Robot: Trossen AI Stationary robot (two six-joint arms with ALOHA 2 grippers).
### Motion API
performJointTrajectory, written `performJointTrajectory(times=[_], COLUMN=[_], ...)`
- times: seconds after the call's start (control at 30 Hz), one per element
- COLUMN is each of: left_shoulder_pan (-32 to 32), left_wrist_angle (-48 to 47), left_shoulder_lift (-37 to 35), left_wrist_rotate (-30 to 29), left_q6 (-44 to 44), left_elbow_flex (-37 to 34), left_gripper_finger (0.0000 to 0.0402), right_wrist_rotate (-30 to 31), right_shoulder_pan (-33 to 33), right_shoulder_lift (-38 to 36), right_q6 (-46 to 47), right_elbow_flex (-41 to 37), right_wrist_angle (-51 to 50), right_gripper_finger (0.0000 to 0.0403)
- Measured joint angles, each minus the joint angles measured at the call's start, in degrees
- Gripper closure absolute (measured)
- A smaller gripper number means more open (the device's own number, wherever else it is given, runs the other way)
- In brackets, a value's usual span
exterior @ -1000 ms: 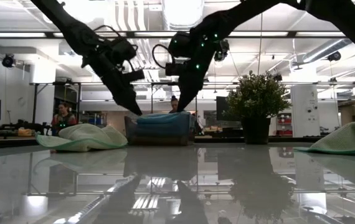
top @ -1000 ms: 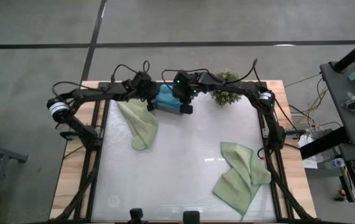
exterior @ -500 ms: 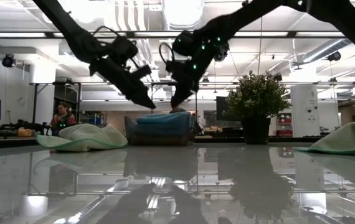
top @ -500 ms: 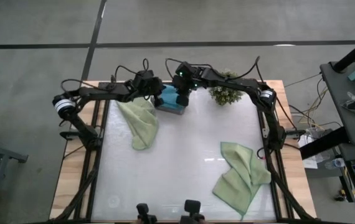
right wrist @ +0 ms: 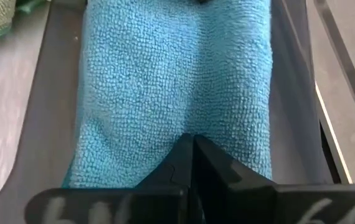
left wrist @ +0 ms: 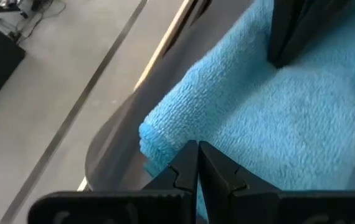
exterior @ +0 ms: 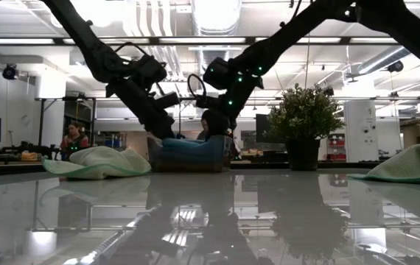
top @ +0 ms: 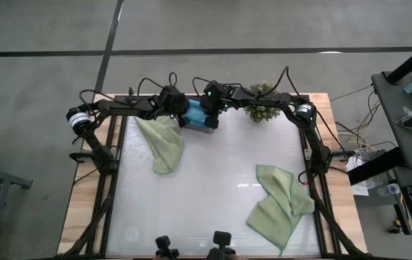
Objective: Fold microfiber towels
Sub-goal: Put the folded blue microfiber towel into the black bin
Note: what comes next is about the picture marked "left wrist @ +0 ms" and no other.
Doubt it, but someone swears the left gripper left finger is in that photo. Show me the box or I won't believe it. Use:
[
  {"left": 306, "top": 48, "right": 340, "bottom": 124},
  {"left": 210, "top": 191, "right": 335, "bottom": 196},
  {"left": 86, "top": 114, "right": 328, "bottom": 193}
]
[{"left": 27, "top": 139, "right": 199, "bottom": 224}]

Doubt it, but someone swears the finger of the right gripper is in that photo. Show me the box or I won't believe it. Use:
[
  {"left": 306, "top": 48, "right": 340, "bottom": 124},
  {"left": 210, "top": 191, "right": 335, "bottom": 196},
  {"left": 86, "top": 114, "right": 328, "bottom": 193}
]
[{"left": 267, "top": 0, "right": 350, "bottom": 69}]

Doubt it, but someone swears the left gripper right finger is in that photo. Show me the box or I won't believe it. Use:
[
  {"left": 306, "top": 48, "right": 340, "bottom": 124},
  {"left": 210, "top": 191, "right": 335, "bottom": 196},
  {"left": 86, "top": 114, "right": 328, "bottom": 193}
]
[{"left": 199, "top": 140, "right": 355, "bottom": 224}]

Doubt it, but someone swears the blue microfiber towel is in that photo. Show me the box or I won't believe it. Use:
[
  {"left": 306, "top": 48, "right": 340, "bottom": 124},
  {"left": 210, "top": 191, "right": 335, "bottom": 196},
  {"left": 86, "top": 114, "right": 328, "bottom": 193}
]
[{"left": 138, "top": 0, "right": 355, "bottom": 218}]

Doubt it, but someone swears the dark grey plastic bin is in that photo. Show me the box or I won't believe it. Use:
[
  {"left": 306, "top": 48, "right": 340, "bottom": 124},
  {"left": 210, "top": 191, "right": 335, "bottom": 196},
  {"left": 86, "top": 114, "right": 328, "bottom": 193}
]
[{"left": 83, "top": 0, "right": 355, "bottom": 192}]

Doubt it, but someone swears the black stand foot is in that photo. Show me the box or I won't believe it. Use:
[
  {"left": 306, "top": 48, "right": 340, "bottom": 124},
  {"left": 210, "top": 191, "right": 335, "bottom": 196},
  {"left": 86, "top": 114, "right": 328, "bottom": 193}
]
[{"left": 0, "top": 0, "right": 29, "bottom": 19}]

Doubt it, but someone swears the thin black floor cable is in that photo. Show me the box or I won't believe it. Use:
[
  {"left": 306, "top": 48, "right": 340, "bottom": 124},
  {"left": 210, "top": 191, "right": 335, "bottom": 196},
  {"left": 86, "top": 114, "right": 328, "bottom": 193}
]
[{"left": 9, "top": 0, "right": 67, "bottom": 45}]

